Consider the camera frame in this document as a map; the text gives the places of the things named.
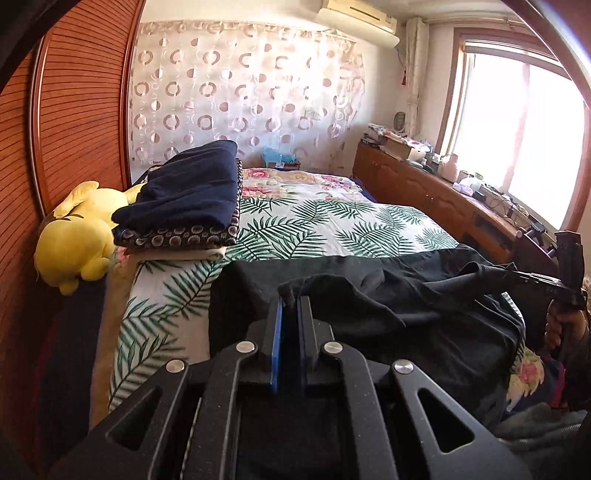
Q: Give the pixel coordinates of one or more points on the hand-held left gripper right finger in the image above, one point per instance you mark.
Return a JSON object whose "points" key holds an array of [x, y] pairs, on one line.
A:
{"points": [[302, 341]]}

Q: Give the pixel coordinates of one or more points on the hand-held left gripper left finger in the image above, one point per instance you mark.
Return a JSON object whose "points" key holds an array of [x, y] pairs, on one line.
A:
{"points": [[277, 341]]}

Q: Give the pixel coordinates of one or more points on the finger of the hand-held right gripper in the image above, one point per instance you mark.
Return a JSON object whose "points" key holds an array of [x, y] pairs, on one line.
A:
{"points": [[531, 280]]}

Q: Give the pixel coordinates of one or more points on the black printed t-shirt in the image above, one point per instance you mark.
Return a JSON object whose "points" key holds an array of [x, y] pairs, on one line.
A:
{"points": [[392, 314]]}

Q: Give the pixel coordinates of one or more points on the person's right forearm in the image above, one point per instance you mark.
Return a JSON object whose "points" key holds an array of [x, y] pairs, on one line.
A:
{"points": [[579, 378]]}

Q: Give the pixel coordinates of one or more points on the person's right hand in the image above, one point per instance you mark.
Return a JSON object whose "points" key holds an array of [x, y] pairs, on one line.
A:
{"points": [[568, 337]]}

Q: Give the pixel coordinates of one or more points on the small black tripod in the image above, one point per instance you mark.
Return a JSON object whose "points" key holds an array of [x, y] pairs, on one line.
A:
{"points": [[531, 232]]}

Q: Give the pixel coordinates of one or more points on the white plastic bag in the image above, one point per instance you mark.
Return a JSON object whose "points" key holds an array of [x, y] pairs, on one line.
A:
{"points": [[467, 185]]}

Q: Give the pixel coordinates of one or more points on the leaf-print bed sheet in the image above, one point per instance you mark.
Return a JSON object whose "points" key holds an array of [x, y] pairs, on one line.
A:
{"points": [[323, 226]]}

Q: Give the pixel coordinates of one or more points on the folded dark circle-patterned cloth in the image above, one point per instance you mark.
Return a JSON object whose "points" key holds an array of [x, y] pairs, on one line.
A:
{"points": [[184, 236]]}

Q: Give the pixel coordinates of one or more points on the wooden-framed window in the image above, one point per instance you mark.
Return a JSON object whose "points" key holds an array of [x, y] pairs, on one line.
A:
{"points": [[508, 138]]}

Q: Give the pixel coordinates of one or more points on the long wooden cabinet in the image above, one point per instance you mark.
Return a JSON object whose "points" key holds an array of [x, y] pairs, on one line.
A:
{"points": [[415, 189]]}

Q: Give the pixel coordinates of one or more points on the floral blanket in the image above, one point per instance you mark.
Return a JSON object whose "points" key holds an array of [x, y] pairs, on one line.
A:
{"points": [[300, 182]]}

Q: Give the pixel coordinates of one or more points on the folded navy garment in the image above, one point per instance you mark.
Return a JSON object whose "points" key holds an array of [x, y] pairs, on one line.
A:
{"points": [[184, 194]]}

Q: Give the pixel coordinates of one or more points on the blue packet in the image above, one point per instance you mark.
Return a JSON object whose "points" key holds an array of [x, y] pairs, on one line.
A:
{"points": [[277, 156]]}

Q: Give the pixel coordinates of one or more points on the open cardboard box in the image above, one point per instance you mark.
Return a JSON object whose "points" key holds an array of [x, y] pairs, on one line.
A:
{"points": [[399, 146]]}

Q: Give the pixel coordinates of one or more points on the floral cloth bundle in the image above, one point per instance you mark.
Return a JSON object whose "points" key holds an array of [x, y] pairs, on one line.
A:
{"points": [[379, 130]]}

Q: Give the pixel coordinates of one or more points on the yellow plush toy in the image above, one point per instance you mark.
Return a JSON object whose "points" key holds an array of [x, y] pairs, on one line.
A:
{"points": [[74, 240]]}

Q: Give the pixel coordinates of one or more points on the floral window curtain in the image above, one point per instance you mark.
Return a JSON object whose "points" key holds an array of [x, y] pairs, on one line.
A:
{"points": [[415, 83]]}

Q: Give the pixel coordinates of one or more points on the wooden slatted wardrobe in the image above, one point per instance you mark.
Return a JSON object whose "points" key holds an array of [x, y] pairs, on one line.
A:
{"points": [[78, 115]]}

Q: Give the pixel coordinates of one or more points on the circle-patterned sheer wall curtain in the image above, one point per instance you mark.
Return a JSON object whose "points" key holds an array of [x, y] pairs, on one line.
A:
{"points": [[231, 92]]}

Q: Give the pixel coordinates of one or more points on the wall air conditioner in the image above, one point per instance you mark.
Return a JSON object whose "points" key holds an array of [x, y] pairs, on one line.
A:
{"points": [[360, 27]]}

